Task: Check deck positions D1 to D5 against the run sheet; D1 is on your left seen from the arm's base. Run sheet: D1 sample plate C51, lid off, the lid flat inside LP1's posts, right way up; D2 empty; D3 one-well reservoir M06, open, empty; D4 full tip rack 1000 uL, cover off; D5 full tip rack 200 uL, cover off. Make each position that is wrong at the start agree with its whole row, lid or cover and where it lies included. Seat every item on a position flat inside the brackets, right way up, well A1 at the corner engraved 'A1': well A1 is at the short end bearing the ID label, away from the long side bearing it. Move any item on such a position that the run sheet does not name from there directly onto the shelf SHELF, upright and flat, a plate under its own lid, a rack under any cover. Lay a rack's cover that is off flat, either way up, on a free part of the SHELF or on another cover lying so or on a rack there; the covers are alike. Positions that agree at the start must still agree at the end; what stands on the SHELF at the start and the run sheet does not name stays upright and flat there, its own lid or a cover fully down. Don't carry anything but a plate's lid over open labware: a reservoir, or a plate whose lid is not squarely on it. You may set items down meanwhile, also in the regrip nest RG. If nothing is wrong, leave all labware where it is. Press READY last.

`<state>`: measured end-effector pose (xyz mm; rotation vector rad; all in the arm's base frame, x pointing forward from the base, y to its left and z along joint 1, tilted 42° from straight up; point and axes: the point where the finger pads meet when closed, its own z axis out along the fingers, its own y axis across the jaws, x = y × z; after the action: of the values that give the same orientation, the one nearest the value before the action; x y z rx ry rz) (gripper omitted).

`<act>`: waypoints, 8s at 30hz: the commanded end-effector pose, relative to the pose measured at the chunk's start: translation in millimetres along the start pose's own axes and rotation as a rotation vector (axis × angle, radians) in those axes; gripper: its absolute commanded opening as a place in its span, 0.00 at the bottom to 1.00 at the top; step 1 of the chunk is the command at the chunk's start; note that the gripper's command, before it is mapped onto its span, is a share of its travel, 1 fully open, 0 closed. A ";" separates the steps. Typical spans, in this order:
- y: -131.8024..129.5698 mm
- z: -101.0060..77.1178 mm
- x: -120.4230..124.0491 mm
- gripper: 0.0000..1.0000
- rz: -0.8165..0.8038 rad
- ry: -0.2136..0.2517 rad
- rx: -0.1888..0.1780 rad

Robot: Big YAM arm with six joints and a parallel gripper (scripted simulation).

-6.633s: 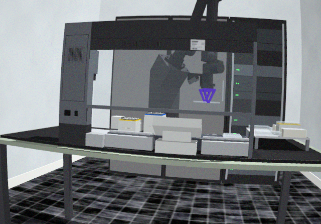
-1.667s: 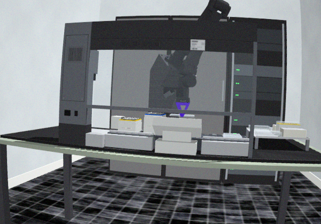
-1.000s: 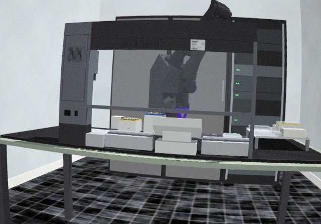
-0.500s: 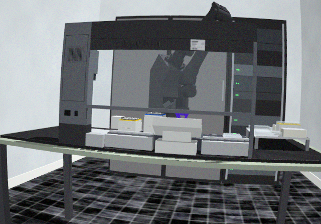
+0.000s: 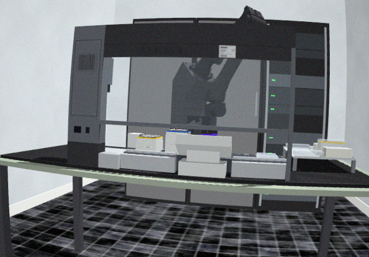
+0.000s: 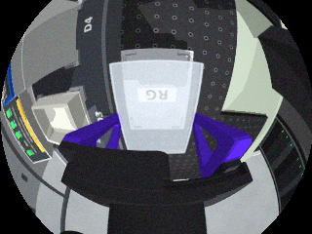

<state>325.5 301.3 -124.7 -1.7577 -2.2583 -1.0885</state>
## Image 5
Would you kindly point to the white ready panel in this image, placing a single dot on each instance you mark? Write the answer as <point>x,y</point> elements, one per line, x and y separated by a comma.
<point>131,140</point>

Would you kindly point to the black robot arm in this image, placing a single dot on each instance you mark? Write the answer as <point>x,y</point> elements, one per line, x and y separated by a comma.
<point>251,16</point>

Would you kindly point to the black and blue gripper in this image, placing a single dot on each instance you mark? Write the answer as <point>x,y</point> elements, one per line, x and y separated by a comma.
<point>209,132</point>

